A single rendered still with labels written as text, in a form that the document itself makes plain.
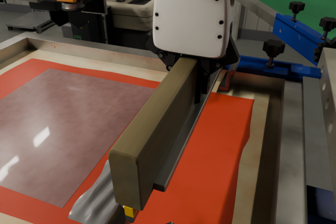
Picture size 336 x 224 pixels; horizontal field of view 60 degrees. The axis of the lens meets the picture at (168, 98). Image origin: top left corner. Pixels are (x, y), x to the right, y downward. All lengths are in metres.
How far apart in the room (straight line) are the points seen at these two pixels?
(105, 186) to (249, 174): 0.22
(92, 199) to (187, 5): 0.29
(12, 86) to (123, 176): 0.54
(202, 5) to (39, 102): 0.44
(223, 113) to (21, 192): 0.38
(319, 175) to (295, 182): 1.52
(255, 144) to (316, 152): 1.58
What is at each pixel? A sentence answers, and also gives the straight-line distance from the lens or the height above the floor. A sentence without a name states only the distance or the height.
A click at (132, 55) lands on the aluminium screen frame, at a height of 0.99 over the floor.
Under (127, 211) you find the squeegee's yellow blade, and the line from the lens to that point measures 0.32.
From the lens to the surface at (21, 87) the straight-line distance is 0.75.
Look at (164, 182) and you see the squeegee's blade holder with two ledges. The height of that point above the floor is 1.06.
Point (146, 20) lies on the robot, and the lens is 1.46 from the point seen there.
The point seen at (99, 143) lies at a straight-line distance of 0.53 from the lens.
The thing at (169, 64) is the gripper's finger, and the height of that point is 1.12.
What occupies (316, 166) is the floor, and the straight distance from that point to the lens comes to 2.01.
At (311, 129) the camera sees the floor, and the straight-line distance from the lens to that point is 2.29.
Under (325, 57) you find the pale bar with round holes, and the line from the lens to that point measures 0.70.
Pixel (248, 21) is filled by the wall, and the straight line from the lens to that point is 3.60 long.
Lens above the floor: 1.30
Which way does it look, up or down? 33 degrees down
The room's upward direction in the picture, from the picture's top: straight up
